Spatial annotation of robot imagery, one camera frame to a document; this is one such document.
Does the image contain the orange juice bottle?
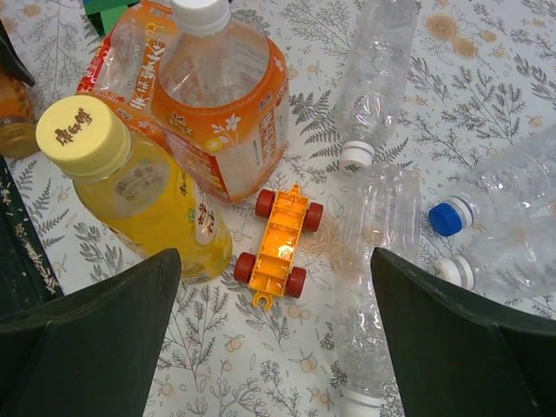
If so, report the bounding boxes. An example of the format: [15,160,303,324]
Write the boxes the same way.
[1,69,39,159]

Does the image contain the clear bottle white cap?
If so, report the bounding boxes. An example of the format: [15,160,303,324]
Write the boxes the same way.
[332,164,422,417]
[429,215,555,298]
[335,0,417,175]

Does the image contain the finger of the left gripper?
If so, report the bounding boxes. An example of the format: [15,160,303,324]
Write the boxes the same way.
[0,22,36,87]

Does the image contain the clear bottle white cap lower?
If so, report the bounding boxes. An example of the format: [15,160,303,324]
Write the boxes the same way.
[332,164,422,417]

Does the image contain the clear bottle white cap right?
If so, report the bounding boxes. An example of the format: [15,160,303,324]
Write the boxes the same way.
[429,215,555,298]

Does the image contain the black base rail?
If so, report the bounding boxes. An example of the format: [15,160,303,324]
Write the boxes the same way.
[0,160,63,317]

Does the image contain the clear bottle blue cap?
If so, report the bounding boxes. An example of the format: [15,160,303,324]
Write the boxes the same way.
[428,125,555,237]

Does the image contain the clear bottle white cap centre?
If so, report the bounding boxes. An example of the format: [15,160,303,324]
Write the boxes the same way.
[335,0,417,175]

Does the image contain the upright orange label bottle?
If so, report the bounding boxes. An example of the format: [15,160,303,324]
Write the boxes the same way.
[150,1,288,203]

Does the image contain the yellow juice bottle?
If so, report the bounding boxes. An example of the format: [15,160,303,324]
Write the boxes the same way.
[36,95,233,282]

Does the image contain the green blue toy block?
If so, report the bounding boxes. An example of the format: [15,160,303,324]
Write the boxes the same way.
[83,0,138,36]

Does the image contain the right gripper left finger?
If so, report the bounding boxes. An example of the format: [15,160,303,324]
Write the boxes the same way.
[1,248,182,416]

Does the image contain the crushed orange label bottle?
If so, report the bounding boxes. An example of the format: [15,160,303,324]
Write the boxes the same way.
[76,1,177,149]

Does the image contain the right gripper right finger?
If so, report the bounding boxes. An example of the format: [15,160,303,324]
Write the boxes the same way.
[370,248,555,416]

